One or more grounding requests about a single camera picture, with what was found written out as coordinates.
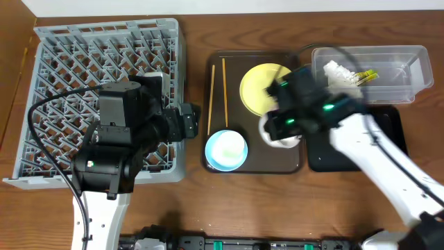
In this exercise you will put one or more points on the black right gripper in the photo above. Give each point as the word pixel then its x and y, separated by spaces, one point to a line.
pixel 274 108

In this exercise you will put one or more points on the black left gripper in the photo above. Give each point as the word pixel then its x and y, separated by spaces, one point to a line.
pixel 189 121

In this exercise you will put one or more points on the white cup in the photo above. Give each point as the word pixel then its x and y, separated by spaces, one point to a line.
pixel 285 143

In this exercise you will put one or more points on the white napkin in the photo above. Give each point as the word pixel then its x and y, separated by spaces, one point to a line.
pixel 341 79

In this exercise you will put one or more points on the light blue bowl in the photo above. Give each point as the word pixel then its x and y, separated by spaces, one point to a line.
pixel 226 151

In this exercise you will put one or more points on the yellow plate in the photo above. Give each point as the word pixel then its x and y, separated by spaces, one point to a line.
pixel 254 84

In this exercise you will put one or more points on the wooden chopstick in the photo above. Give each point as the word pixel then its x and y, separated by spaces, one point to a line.
pixel 211 100
pixel 225 96

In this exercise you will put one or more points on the green foil wrapper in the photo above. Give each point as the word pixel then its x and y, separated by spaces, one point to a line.
pixel 363 77

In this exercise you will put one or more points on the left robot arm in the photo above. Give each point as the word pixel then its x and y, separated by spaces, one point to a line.
pixel 132 122

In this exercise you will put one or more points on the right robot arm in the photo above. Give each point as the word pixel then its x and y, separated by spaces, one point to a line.
pixel 416 196

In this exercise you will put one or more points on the grey dishwasher rack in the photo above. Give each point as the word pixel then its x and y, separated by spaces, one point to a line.
pixel 85 55

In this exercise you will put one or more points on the dark brown serving tray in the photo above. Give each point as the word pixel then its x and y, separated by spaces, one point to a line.
pixel 261 159

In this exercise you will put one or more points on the clear plastic bin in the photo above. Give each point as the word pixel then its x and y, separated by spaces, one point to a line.
pixel 403 71

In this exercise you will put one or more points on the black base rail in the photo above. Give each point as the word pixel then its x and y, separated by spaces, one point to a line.
pixel 158 237

